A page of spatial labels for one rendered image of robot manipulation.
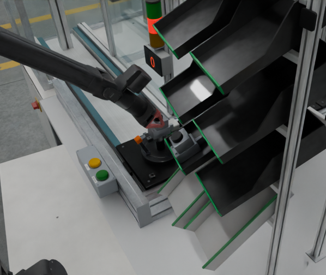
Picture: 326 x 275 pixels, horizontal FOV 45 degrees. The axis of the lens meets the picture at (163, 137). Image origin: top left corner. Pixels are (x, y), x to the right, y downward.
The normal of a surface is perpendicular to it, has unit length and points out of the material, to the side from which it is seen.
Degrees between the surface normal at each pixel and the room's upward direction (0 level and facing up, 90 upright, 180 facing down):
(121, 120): 0
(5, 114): 0
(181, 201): 45
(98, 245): 0
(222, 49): 25
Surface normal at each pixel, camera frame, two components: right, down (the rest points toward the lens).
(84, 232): -0.08, -0.76
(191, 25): -0.48, -0.58
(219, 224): -0.73, -0.35
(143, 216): 0.48, 0.54
